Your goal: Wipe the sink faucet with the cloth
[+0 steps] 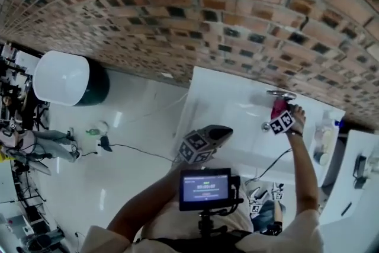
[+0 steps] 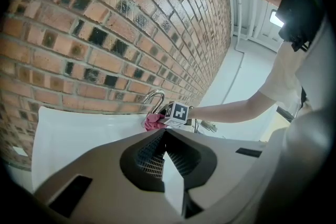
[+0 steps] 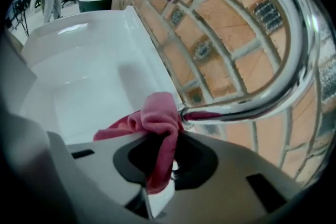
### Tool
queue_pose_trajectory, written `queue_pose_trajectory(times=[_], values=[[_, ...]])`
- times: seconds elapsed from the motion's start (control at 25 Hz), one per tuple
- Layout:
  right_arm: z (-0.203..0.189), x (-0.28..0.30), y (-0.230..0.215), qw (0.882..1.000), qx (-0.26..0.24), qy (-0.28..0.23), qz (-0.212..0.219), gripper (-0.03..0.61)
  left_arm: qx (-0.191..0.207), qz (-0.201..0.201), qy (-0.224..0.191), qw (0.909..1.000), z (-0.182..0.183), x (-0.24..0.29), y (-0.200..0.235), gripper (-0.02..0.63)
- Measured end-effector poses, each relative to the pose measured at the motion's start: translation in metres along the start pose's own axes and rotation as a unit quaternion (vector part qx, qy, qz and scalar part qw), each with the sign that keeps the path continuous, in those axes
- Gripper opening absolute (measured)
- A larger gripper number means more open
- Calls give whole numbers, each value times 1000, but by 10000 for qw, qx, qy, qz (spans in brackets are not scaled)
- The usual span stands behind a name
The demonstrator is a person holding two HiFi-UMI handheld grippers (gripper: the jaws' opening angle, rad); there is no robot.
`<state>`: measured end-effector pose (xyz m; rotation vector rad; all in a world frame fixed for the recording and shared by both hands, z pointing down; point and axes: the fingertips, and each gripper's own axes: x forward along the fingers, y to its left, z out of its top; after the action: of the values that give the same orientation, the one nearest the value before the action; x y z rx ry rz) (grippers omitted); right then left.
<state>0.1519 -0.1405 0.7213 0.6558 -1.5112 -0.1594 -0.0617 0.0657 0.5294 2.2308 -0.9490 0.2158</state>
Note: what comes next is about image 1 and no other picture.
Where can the white wall socket plate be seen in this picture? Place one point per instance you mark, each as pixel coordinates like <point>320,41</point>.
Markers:
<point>167,75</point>

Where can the black chest monitor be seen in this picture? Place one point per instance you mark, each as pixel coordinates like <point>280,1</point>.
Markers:
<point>204,189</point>

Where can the white sink basin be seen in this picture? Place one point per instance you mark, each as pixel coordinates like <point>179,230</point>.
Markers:
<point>225,115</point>

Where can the white pump bottle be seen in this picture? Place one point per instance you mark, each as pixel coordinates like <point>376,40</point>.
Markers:
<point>327,118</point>

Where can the person's right forearm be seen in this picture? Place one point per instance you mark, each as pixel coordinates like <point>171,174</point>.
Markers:
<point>305,174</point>

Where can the pink cloth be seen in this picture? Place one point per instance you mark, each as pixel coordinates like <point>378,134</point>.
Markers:
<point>278,108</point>

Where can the green bottle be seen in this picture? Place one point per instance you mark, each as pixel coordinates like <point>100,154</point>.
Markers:
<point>92,131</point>

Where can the dark cup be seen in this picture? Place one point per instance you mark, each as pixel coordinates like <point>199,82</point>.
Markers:
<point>321,158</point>

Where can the person's legs and shoes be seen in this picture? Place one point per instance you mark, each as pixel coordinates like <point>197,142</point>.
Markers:
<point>266,210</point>

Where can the chrome faucet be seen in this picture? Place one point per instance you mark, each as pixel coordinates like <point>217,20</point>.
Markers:
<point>281,94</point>

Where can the person's left forearm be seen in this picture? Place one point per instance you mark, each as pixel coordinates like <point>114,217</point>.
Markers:
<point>142,204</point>

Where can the black power adapter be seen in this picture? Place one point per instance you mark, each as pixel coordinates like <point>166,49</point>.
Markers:
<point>106,143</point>

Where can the black charger device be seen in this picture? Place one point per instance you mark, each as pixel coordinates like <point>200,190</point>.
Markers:
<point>360,166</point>

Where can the person's cream t-shirt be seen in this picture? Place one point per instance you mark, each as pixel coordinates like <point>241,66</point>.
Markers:
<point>302,231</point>

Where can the person's right hand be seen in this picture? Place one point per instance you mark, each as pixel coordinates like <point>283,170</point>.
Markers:
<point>299,120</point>

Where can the chrome sink drain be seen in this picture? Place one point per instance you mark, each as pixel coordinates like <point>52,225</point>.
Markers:
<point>266,126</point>

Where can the blue-capped bottle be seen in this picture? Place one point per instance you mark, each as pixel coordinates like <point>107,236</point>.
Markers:
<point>340,124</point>

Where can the black and white adapter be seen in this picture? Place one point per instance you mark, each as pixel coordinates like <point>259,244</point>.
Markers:
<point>360,182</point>

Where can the white dark-sided tub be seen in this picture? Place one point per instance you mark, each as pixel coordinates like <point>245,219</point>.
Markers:
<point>59,77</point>

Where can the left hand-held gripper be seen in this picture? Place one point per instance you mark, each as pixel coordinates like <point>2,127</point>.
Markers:
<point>195,146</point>

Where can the black monitor mount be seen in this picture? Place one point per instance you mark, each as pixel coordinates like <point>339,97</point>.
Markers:
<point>205,222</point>

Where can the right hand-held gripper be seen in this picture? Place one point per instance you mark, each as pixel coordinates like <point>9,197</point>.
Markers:
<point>281,123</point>

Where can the black flat remote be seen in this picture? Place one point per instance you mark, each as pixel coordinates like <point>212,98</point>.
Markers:
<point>346,209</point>

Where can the white round device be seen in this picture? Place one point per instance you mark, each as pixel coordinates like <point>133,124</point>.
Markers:
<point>104,125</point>

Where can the black chest harness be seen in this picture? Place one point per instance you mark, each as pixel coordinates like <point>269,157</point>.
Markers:
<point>231,238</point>

